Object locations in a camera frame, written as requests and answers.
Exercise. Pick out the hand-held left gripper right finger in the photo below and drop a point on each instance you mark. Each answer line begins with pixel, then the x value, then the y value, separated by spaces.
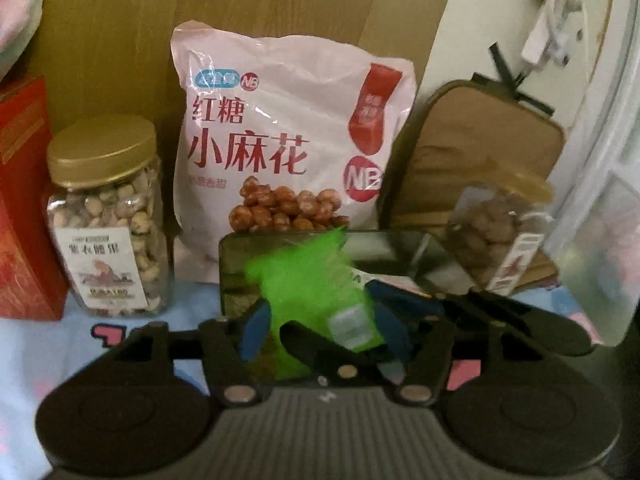
pixel 392 317

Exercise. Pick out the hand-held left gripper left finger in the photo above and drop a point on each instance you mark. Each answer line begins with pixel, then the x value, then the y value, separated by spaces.
pixel 256 330

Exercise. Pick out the dark snack box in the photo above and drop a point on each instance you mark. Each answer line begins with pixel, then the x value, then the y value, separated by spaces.
pixel 400 255

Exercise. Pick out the bright green snack packet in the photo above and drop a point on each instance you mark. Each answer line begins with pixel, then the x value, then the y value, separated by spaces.
pixel 310 290

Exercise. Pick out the red-label snack jar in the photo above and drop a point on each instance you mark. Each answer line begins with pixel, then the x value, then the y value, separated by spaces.
pixel 500 230

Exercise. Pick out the pink snack bag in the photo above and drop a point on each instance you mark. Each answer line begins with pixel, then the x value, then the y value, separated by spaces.
pixel 280 150

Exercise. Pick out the nut jar with gold lid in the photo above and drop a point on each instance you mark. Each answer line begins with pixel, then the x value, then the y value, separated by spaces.
pixel 107 220

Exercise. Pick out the brown fabric case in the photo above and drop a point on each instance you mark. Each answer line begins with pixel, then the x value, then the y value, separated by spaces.
pixel 475 140

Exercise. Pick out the printed blanket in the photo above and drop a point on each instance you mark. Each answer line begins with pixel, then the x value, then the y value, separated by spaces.
pixel 40 360

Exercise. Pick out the frosted glass window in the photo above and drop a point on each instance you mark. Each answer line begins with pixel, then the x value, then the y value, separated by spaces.
pixel 615 210

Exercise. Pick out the black tape strip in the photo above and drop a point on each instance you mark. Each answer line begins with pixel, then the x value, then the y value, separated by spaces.
pixel 520 95
pixel 505 62

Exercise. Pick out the red gift box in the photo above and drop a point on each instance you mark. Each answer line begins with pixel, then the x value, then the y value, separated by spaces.
pixel 25 200

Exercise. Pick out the brown cardboard sheet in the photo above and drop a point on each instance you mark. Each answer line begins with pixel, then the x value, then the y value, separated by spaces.
pixel 225 10

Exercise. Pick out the white power strip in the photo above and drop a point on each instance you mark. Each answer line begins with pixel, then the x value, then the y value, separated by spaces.
pixel 550 25

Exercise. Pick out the pink and grey plush toy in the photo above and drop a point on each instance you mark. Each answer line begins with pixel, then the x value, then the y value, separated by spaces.
pixel 17 10

